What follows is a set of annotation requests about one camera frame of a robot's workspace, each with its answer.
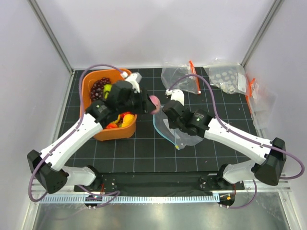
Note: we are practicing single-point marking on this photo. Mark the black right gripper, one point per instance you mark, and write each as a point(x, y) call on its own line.
point(171, 124)

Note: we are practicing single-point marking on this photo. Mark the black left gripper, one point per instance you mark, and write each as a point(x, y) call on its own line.
point(145, 107)

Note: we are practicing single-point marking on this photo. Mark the purple onion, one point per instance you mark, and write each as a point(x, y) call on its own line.
point(156, 102)

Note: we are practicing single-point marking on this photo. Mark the clear blue-zip bag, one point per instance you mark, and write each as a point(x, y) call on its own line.
point(178, 138)

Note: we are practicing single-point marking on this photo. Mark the orange plastic basket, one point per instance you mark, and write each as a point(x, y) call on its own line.
point(87, 83)

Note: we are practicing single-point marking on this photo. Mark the red apple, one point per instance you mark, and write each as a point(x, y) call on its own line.
point(122, 115)

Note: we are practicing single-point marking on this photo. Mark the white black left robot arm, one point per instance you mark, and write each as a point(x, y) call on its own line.
point(48, 165)

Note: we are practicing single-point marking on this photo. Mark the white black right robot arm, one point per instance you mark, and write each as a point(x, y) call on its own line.
point(265, 162)

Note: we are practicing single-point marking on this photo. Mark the clear orange-zip bag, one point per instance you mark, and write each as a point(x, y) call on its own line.
point(172, 73)
point(261, 101)

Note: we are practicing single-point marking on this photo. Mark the clear bag with white pieces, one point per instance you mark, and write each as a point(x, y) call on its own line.
point(230, 77)

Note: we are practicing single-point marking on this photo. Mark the clear orange-zip bag far right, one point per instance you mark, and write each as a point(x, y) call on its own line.
point(261, 101)

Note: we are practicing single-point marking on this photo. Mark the yellow pear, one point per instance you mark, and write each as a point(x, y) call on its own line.
point(127, 120)

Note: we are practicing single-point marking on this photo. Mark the red orange tomato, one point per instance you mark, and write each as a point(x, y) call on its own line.
point(111, 126)

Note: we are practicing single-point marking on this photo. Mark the black grid mat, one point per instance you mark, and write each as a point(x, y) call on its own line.
point(148, 151)

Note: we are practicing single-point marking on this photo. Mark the green pear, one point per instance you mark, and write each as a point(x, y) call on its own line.
point(106, 91)

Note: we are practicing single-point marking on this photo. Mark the purple grape bunch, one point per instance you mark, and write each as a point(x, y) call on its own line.
point(98, 87)

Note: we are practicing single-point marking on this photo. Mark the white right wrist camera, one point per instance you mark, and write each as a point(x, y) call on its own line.
point(176, 95)

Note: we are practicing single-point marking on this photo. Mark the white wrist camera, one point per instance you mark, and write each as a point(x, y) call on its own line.
point(176, 95)
point(134, 79)

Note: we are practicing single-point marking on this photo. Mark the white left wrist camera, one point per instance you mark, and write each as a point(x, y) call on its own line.
point(134, 79)

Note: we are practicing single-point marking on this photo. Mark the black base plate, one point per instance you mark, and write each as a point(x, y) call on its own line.
point(203, 181)

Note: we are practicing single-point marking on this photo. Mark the aluminium front rail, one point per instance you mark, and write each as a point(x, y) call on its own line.
point(285, 179)

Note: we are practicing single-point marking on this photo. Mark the right aluminium frame post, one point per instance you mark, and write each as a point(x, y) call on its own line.
point(273, 10)

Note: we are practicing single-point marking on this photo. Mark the aluminium frame post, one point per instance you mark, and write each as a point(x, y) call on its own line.
point(45, 25)
point(273, 10)

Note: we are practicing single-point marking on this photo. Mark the left aluminium frame post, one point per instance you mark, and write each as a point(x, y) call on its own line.
point(45, 25)

